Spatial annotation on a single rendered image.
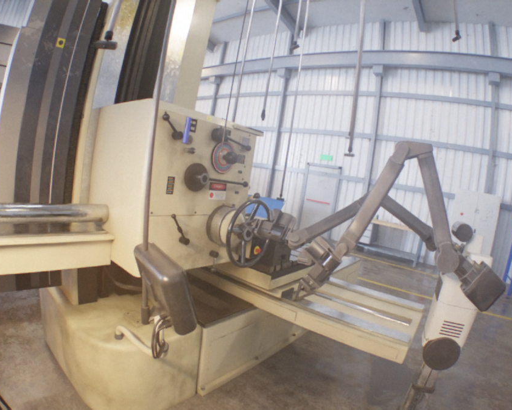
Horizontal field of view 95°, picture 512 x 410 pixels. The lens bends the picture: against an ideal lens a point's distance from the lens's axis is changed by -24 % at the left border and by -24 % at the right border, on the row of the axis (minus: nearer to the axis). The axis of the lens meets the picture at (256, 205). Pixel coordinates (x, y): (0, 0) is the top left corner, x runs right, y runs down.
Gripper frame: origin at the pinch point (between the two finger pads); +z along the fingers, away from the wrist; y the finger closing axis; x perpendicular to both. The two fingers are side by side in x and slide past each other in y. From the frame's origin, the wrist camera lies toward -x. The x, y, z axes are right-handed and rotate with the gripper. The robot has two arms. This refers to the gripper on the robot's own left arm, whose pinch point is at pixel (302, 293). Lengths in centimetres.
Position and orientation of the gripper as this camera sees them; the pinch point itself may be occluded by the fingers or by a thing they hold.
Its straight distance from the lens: 117.6
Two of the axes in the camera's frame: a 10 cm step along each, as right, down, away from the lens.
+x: 6.8, 6.5, -3.5
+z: -5.6, 7.6, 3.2
